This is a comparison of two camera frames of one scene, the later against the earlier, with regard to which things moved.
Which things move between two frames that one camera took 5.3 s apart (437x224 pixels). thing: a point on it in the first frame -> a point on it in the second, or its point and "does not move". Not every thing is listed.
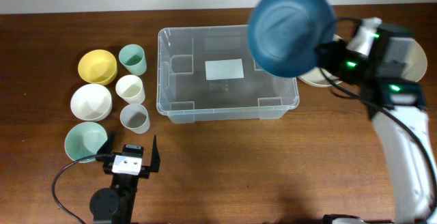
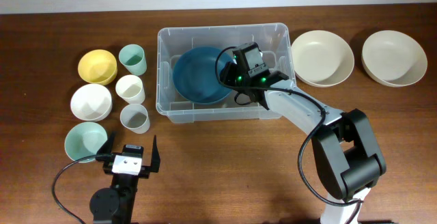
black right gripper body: (347, 65) -> (229, 74)
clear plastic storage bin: (209, 73) does not move
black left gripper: (145, 170) does not move
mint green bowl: (83, 139) does not move
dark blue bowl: (286, 26) -> (195, 77)
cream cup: (130, 88) does not move
